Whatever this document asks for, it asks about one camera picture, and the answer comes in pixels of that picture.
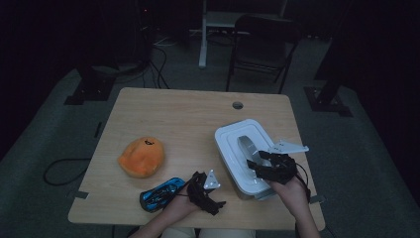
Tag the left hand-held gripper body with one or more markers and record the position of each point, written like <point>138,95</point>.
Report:
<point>201,185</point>

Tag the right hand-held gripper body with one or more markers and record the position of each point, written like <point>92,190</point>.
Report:
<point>284,165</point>

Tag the white box lid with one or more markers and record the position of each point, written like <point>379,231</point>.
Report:
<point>236,155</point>

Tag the blue toy car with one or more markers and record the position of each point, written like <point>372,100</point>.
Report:
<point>158,196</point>

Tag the orange plush toy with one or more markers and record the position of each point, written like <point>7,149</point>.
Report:
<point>142,158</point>

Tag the person's left hand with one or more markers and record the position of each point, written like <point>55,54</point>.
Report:
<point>180,206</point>

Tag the person's right hand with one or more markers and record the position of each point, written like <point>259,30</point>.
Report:
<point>290,196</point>

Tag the grey tape strip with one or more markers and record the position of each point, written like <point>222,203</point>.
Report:
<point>81,194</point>
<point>317,199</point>

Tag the black stand base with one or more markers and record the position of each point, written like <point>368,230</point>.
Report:
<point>327,100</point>
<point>89,89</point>

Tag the black folding chair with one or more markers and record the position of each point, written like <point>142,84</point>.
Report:
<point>262,46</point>

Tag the small black bar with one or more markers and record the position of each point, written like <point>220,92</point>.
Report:
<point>98,129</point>

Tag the white desk frame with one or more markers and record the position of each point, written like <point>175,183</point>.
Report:
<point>211,23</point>

